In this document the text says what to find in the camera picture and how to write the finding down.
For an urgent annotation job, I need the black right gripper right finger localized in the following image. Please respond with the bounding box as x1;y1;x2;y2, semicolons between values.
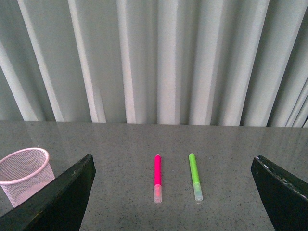
251;155;308;231

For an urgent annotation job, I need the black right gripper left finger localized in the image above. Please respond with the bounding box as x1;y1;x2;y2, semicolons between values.
0;154;96;231

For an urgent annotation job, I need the pink highlighter pen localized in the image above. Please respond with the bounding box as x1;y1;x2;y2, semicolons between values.
154;154;162;204

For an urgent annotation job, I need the pink mesh pen cup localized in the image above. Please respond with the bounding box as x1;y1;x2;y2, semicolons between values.
0;147;55;207

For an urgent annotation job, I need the green highlighter pen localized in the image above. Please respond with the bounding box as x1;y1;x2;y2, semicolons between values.
189;153;203;201

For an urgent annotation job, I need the grey pleated curtain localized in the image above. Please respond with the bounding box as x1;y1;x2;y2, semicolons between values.
0;0;308;128

